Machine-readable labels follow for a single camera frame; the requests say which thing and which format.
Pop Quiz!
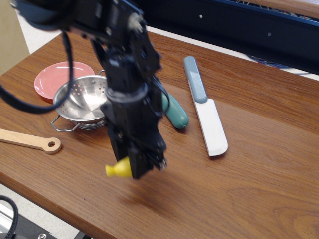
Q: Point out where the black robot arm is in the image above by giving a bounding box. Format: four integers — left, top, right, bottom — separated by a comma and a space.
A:
10, 0, 167, 179

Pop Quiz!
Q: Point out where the black braided cable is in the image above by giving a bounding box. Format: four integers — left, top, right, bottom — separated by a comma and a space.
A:
0, 31, 75, 115

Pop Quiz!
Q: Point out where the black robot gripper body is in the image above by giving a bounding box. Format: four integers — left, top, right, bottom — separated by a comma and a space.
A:
101, 83, 166, 179

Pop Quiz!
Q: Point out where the black base plate with screw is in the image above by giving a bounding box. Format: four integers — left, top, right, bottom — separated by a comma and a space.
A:
12, 211, 85, 239

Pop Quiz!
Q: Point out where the pink plastic plate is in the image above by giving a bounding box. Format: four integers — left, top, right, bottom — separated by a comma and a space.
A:
34, 62, 94, 103

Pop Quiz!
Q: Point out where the black cable bottom left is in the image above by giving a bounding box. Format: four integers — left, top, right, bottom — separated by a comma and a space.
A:
0, 195, 19, 239

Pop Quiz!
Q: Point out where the wooden spoon handle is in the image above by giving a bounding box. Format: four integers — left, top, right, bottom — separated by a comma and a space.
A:
0, 129, 62, 154

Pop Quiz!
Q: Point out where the teal toy sausage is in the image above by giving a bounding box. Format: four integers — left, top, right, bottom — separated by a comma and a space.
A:
162, 93, 189, 129

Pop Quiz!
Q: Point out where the white knife with grey handle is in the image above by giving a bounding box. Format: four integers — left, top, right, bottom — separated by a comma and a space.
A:
183, 56, 228, 156

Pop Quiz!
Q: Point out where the black metal frame rail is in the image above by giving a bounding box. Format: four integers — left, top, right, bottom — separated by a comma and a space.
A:
137, 0, 319, 74

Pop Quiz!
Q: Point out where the yellow toy banana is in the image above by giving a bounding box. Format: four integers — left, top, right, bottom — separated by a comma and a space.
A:
105, 156, 132, 178

